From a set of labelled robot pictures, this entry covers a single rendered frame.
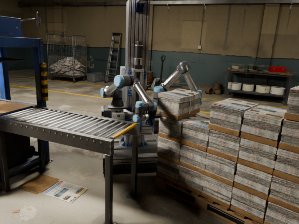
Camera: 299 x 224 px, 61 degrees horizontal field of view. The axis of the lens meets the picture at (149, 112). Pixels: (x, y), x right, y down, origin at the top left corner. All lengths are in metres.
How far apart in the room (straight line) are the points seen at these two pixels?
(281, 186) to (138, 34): 2.16
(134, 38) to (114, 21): 7.24
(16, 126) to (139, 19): 1.76
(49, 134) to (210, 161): 1.46
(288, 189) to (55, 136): 1.92
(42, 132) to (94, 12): 8.75
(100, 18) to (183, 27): 3.34
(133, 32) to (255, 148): 1.87
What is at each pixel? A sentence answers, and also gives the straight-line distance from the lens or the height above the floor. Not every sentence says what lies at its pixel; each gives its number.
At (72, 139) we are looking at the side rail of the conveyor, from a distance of 2.25.
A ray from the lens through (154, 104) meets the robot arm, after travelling 2.43.
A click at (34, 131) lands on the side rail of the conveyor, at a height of 0.75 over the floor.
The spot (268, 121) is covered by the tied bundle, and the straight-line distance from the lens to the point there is 2.16.
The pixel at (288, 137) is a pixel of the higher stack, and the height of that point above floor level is 0.94.
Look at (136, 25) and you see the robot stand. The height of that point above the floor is 1.75.
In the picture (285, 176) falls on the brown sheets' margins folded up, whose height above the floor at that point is 0.63.
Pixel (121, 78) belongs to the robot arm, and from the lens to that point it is 2.57.
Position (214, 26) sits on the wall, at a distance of 9.11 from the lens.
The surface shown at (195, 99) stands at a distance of 2.72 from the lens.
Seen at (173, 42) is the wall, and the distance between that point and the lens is 9.39.
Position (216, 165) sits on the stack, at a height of 0.52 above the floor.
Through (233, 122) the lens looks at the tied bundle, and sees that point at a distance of 2.26.
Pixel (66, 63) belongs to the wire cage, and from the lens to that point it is 10.00.
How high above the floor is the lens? 1.56
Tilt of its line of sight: 15 degrees down
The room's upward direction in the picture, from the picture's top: 3 degrees clockwise
